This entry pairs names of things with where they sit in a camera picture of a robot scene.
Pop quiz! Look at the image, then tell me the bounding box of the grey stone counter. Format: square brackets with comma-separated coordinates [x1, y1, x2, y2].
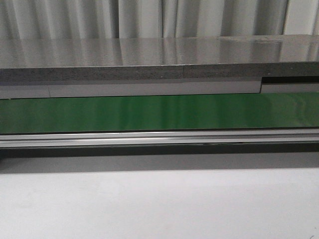
[0, 34, 319, 100]

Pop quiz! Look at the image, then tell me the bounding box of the green conveyor belt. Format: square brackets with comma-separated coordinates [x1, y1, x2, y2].
[0, 92, 319, 134]

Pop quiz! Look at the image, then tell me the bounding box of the white pleated curtain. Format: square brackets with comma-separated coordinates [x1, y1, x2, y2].
[0, 0, 319, 39]

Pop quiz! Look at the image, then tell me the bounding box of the aluminium conveyor frame rail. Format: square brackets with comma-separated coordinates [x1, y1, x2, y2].
[0, 128, 319, 149]

